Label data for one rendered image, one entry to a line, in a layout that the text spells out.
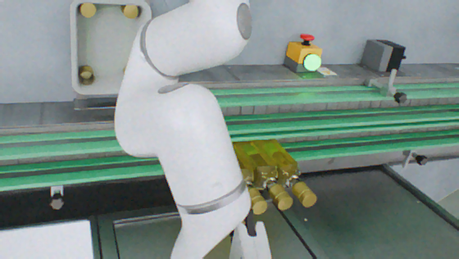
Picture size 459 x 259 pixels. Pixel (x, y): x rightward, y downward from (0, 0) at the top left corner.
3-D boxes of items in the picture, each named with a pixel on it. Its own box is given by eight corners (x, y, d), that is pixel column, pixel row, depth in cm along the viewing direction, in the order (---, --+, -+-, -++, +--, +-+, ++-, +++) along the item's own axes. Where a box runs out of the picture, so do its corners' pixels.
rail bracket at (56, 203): (48, 187, 94) (47, 226, 83) (47, 163, 92) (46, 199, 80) (66, 185, 96) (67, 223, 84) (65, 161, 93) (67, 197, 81)
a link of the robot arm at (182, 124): (288, 143, 51) (207, 147, 62) (239, -16, 48) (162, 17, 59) (212, 209, 40) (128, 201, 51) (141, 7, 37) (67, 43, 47)
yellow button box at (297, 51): (283, 63, 116) (296, 72, 110) (288, 38, 113) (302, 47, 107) (303, 63, 118) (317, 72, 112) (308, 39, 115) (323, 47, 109)
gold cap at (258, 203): (242, 202, 83) (251, 215, 79) (243, 188, 81) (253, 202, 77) (256, 200, 84) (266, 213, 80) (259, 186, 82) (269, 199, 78)
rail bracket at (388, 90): (361, 84, 112) (395, 104, 101) (367, 60, 109) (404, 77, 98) (371, 84, 113) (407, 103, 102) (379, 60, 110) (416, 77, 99)
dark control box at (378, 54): (358, 63, 125) (377, 72, 118) (365, 38, 122) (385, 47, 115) (379, 63, 128) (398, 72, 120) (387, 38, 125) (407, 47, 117)
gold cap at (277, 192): (265, 197, 84) (275, 211, 80) (270, 184, 83) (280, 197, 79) (280, 197, 86) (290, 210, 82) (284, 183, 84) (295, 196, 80)
